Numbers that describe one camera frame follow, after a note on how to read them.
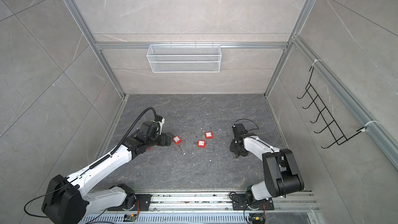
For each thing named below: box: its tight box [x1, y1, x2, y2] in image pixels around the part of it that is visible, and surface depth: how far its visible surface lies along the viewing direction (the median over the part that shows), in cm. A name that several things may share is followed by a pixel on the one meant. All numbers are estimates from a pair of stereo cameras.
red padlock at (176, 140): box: [173, 135, 182, 145], surface depth 95 cm
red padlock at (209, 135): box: [204, 131, 215, 139], surface depth 97 cm
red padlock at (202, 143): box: [197, 140, 215, 152], surface depth 94 cm
